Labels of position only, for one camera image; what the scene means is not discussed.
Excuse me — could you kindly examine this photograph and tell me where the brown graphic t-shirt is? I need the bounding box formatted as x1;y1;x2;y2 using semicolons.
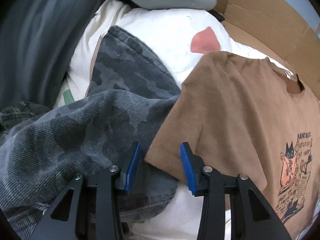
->
145;51;319;238

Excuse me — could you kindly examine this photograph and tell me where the grey camouflage jacket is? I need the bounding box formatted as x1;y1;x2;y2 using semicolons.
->
1;26;180;239

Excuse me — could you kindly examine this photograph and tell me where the dark green pillow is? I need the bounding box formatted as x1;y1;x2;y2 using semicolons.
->
1;0;103;108

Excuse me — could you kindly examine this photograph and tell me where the cream bear print bedsheet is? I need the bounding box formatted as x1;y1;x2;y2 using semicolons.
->
68;0;281;239

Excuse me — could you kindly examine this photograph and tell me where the brown cardboard sheet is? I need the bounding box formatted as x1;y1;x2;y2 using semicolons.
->
215;0;319;96

